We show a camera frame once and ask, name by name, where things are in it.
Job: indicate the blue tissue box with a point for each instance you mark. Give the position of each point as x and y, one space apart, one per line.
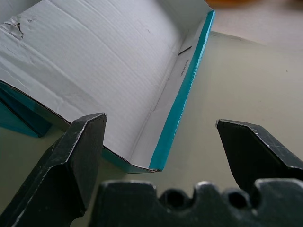
94 59

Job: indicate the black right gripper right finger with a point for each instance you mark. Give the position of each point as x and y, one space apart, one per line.
255 151

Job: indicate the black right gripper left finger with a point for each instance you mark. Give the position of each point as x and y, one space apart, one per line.
59 175

